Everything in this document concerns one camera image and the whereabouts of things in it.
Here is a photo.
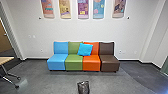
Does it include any long wooden table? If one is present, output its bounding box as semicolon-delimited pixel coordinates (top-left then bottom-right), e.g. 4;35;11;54
0;55;22;89

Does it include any pink tan wall poster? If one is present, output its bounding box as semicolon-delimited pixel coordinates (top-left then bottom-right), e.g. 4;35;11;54
112;0;128;19

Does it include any yellow wall poster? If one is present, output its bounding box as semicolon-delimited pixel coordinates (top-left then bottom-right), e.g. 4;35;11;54
58;0;72;19

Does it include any orange red wall poster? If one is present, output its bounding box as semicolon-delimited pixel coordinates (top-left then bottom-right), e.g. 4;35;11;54
40;0;55;19

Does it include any translucent plastic bag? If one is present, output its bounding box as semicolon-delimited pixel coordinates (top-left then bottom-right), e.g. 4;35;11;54
77;80;90;94

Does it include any blue sofa seat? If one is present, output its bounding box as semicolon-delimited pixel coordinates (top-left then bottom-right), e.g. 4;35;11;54
46;41;70;72

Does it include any white wall light switch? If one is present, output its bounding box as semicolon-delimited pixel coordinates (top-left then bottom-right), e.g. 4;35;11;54
27;34;36;39

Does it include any brown sofa seat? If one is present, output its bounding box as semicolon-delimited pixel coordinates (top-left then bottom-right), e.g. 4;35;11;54
98;41;121;73

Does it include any orange sofa seat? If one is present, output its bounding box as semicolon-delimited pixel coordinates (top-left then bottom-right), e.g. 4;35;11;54
82;41;102;72

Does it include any green sofa seat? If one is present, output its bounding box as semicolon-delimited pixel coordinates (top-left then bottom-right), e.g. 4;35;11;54
64;41;84;72

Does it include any blue square cushion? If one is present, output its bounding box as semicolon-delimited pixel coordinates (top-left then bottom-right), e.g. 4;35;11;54
77;42;94;57

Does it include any purple wall poster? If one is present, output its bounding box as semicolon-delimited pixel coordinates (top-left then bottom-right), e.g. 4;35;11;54
77;0;90;20

